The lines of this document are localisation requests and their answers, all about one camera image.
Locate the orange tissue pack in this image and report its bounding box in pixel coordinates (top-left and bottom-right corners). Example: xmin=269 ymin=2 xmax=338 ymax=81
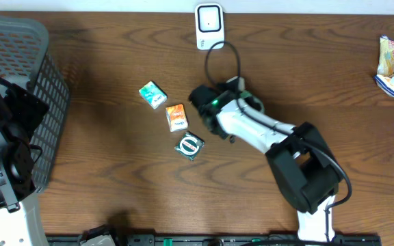
xmin=166 ymin=104 xmax=188 ymax=132

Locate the dark green round-logo packet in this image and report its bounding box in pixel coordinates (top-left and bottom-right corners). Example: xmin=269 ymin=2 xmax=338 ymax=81
xmin=174 ymin=131 xmax=205 ymax=161

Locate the teal tissue pack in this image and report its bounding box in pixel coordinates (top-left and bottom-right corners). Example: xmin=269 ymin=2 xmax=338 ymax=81
xmin=139 ymin=81 xmax=168 ymax=109

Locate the yellow chips snack bag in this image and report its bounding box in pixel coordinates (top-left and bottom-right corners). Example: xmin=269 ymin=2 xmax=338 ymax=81
xmin=373 ymin=36 xmax=394 ymax=98

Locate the teal wrapper packet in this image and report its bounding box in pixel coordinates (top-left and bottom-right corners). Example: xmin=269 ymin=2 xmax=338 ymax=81
xmin=240 ymin=90 xmax=265 ymax=113

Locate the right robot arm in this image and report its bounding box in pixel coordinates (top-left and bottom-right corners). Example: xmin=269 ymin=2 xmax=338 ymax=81
xmin=189 ymin=85 xmax=347 ymax=243

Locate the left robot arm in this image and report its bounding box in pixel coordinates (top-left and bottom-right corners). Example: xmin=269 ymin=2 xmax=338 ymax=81
xmin=0 ymin=77 xmax=49 ymax=245

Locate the dark plastic mesh basket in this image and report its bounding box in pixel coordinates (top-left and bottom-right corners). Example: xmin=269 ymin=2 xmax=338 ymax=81
xmin=0 ymin=14 xmax=70 ymax=195

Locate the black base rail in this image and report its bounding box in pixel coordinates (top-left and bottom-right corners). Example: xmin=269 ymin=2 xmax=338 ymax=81
xmin=46 ymin=225 xmax=382 ymax=246

